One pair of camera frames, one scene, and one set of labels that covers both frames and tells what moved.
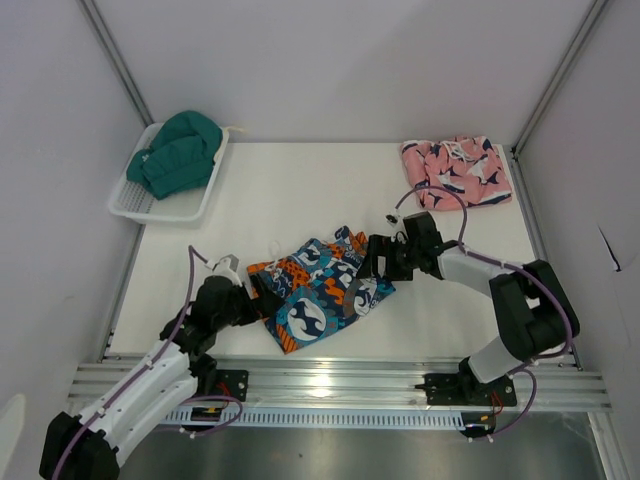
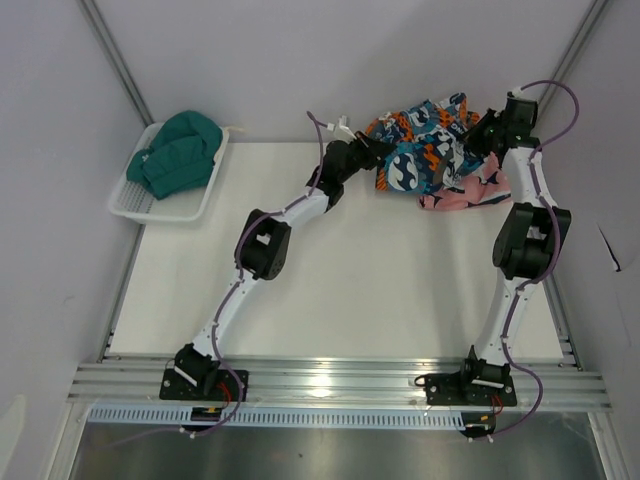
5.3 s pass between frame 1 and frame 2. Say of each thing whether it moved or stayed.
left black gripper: moved
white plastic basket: stayed
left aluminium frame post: stayed
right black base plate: stayed
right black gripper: moved
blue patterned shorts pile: moved
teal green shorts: stayed
